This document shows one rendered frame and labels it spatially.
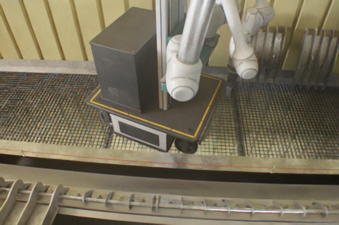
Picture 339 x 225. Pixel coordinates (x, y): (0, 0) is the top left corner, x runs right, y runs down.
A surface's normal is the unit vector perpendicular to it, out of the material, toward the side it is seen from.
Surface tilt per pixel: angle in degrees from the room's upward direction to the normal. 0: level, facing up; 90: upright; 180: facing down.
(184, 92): 96
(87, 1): 90
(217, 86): 0
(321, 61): 76
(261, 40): 66
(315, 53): 72
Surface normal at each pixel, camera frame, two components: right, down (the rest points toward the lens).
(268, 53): -0.07, 0.47
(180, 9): -0.40, 0.64
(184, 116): 0.00, -0.72
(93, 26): -0.07, 0.69
